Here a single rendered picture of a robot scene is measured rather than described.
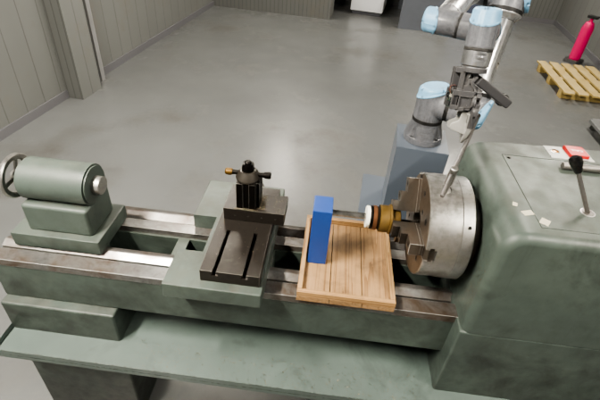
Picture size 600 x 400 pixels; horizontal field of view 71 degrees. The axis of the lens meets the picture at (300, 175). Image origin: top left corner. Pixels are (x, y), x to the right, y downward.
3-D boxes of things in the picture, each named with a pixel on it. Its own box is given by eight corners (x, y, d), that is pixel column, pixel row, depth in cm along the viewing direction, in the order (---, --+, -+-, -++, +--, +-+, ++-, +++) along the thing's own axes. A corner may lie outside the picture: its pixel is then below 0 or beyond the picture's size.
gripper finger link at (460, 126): (444, 140, 123) (452, 109, 120) (464, 142, 123) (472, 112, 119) (446, 143, 120) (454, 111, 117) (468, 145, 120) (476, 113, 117)
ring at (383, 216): (401, 199, 132) (371, 195, 132) (404, 219, 124) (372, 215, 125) (395, 221, 137) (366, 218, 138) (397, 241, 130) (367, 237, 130)
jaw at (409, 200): (425, 212, 133) (429, 175, 133) (429, 213, 128) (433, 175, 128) (389, 208, 133) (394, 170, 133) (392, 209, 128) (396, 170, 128)
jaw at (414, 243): (429, 222, 126) (437, 248, 116) (425, 236, 129) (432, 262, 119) (392, 218, 127) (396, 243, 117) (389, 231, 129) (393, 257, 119)
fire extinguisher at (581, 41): (586, 66, 593) (608, 20, 556) (565, 63, 597) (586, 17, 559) (579, 60, 615) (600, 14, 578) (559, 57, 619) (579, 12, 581)
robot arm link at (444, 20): (465, -38, 153) (423, 3, 121) (497, -34, 149) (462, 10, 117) (457, -5, 160) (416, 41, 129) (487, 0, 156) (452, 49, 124)
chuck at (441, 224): (427, 218, 152) (454, 154, 130) (437, 296, 130) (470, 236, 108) (402, 215, 153) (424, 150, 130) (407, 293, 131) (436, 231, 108)
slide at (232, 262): (279, 198, 160) (280, 188, 158) (259, 287, 125) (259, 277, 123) (233, 193, 161) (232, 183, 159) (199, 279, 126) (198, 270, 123)
